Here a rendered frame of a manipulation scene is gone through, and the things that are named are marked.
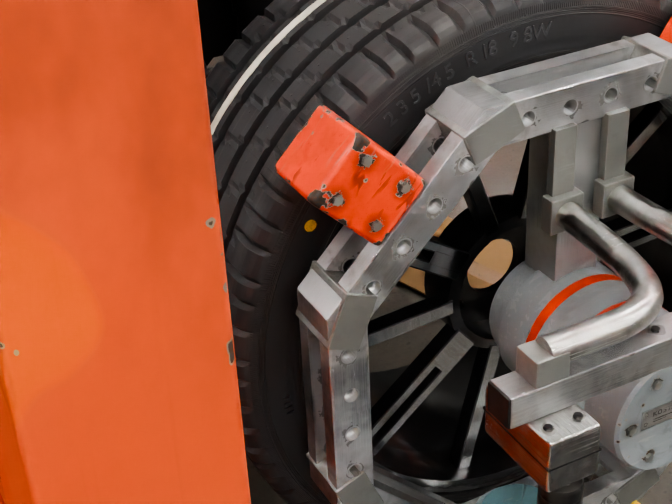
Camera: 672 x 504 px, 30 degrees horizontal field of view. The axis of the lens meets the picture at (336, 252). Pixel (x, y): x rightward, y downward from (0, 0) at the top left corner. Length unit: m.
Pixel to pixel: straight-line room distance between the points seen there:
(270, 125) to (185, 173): 0.36
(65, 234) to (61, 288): 0.04
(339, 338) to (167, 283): 0.29
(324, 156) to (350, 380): 0.22
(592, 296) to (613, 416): 0.12
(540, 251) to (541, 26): 0.21
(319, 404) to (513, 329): 0.20
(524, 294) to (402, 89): 0.24
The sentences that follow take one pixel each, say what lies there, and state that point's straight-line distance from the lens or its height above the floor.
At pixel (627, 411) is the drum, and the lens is 1.13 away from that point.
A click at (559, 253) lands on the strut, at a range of 1.20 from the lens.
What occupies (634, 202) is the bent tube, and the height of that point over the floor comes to 1.01.
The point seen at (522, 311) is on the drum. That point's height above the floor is 0.89.
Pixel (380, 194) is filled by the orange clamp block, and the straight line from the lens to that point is 1.04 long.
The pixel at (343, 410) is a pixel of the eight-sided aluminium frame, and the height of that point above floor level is 0.86.
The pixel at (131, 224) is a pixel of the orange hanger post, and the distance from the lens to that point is 0.81.
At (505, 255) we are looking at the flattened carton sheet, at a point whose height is 0.01.
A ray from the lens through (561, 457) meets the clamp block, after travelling 0.98.
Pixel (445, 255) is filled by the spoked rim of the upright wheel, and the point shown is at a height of 0.91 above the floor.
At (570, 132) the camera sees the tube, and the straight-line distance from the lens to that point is 1.13.
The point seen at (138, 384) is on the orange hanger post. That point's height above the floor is 1.06.
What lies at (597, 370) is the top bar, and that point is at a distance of 1.00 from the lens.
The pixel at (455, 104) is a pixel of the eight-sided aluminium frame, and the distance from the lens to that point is 1.10.
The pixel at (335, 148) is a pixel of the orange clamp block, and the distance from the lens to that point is 1.02.
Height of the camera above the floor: 1.57
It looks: 31 degrees down
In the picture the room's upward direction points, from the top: 3 degrees counter-clockwise
